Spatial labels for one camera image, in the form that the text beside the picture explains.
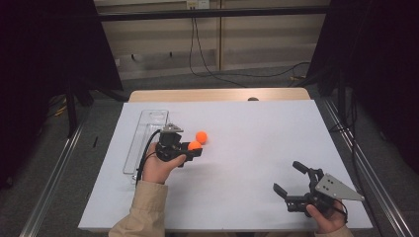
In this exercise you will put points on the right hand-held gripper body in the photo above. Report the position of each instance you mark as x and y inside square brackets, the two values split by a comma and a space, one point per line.
[336, 189]

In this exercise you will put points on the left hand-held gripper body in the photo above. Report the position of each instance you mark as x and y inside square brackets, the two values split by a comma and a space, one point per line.
[169, 144]

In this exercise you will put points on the orange ball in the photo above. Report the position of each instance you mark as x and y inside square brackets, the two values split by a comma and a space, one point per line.
[201, 137]
[194, 145]

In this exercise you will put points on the clear plastic tray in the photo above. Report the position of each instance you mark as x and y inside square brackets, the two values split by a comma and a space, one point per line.
[145, 125]

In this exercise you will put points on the person's left hand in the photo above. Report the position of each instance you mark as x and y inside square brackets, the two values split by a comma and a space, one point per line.
[156, 171]

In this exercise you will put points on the person's right hand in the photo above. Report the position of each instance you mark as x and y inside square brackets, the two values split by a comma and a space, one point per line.
[329, 222]

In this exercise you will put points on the white table board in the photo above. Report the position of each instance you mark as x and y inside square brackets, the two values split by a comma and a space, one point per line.
[247, 204]

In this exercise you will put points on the wooden table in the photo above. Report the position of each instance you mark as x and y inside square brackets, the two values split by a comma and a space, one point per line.
[197, 94]

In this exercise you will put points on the black curtain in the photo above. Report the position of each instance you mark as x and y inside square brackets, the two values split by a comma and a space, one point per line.
[49, 49]
[378, 65]

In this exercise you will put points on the black horizontal bar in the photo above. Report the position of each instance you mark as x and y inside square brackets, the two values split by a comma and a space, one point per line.
[214, 13]

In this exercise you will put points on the aluminium floor rail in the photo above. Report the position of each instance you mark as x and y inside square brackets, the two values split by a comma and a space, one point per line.
[372, 174]
[52, 184]

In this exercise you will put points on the white wall socket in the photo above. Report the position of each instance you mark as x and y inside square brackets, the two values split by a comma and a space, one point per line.
[197, 4]

